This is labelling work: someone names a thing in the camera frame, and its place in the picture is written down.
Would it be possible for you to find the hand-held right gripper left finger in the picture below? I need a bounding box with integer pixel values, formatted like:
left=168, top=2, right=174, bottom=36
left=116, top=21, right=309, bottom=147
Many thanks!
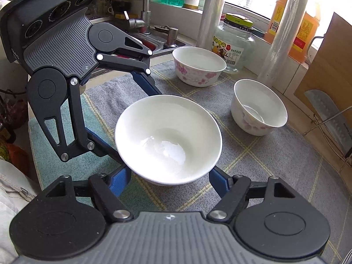
left=45, top=167, right=132, bottom=222

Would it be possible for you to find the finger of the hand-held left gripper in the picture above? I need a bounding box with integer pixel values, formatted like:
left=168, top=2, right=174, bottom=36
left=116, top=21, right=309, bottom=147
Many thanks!
left=36, top=77, right=127, bottom=169
left=95, top=31, right=163, bottom=97

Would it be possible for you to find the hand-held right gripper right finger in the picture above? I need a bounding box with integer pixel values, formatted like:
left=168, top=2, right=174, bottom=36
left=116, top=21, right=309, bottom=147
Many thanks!
left=206, top=170, right=296, bottom=222

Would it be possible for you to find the white pink floral bowl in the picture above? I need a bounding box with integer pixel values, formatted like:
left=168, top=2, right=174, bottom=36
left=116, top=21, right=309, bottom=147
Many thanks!
left=231, top=79, right=288, bottom=136
left=115, top=95, right=223, bottom=187
left=172, top=46, right=227, bottom=88

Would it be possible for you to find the stainless steel sink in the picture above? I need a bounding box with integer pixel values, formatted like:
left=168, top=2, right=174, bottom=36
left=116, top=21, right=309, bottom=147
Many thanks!
left=88, top=16, right=193, bottom=61

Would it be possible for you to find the metal soap dispenser pump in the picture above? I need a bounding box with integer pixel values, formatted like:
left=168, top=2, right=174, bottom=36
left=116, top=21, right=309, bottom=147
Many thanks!
left=163, top=27, right=179, bottom=48

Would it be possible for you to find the grey blue checked mat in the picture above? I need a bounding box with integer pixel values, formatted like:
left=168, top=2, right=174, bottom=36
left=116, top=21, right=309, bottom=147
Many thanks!
left=27, top=60, right=352, bottom=264

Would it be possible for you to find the metal faucet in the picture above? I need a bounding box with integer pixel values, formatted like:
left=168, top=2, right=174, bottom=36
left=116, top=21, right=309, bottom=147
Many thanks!
left=126, top=0, right=152, bottom=35

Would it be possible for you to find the red plastic bag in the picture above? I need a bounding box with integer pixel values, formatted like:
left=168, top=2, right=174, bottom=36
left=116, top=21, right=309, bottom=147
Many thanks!
left=0, top=141, right=29, bottom=176

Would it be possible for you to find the white plastic film roll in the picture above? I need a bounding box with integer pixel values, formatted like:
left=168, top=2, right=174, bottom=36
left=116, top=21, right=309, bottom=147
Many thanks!
left=196, top=0, right=229, bottom=48

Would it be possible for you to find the clear glass jar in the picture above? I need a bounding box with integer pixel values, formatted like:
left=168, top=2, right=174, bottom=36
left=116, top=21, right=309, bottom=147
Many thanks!
left=212, top=13, right=256, bottom=73

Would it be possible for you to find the person's white jacket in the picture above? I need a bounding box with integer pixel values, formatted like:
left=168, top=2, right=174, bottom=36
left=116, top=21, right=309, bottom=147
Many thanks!
left=0, top=158, right=42, bottom=264

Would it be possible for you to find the clear plastic film roll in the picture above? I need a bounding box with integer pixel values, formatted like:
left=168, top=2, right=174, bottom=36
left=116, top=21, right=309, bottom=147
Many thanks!
left=257, top=0, right=312, bottom=90

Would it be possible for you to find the orange cooking oil jug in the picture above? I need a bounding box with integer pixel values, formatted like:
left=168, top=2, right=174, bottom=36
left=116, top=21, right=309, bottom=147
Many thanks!
left=263, top=0, right=321, bottom=64

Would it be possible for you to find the bamboo cutting board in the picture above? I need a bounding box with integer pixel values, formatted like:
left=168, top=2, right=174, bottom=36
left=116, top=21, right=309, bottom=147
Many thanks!
left=294, top=11, right=352, bottom=132

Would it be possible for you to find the metal wire rack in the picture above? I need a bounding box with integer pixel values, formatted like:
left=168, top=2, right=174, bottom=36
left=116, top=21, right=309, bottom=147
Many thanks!
left=302, top=107, right=352, bottom=168

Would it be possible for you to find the black handled kitchen knife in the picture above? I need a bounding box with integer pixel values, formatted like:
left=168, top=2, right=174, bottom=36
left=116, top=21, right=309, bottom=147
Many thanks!
left=304, top=89, right=352, bottom=158

